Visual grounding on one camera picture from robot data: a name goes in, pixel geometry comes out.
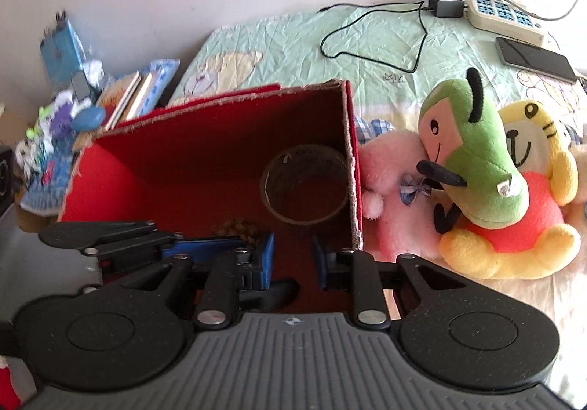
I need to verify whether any blue box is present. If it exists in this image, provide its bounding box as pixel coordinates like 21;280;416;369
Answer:
40;18;88;87

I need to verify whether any white purple toy clutter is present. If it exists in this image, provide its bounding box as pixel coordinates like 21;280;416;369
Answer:
16;89;97;172

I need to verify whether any red cardboard box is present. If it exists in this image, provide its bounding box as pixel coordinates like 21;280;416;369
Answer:
57;80;365;291

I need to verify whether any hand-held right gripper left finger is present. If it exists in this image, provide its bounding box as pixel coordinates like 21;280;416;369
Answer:
98;233;277;330

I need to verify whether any blue plaid cloth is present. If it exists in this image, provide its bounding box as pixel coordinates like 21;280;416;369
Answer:
355;116;390;142

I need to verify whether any pink plush toy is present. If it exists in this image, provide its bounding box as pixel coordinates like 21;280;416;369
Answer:
358;128;448;261

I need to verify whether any white power strip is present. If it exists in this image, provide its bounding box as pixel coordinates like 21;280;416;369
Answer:
467;0;546;47

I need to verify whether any white cable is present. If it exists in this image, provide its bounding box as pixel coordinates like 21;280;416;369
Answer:
527;0;583;22

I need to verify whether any black smartphone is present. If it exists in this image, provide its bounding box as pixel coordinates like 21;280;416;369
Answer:
495;36;577;83

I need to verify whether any green plush toy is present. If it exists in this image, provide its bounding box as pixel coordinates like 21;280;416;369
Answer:
416;67;530;234

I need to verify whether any blue checkered cloth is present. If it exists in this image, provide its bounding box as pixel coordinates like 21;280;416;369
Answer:
21;148;79;213

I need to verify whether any blue round object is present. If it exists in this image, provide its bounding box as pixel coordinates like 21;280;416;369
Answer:
73;107;107;132

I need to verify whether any red white cloth item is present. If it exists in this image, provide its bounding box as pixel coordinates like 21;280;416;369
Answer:
0;355;37;408

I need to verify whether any black cable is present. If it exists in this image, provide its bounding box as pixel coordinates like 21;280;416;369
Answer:
318;1;429;15
320;1;428;75

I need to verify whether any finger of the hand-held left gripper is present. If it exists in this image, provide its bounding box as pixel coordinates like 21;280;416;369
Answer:
39;221;263;273

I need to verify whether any light blue printed pack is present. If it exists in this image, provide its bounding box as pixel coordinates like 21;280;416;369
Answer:
138;58;181;112

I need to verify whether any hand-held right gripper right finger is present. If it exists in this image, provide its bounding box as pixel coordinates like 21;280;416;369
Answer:
312;235;468;329

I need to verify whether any small grey device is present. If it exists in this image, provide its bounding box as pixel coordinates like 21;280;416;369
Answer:
71;70;92;101

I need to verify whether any yellow plush tiger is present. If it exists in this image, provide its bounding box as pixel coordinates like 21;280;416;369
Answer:
438;100;582;280

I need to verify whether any stack of books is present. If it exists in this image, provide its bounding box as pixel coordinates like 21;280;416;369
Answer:
124;73;154;121
96;70;143;131

